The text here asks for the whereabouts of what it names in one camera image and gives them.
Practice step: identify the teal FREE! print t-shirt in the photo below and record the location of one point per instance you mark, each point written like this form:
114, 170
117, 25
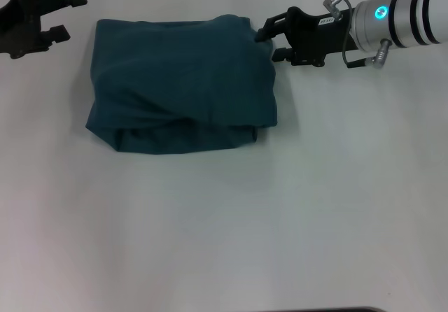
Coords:
182, 81

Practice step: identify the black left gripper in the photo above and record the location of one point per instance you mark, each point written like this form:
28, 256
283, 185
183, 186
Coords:
21, 25

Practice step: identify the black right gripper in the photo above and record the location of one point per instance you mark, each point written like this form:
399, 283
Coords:
322, 35

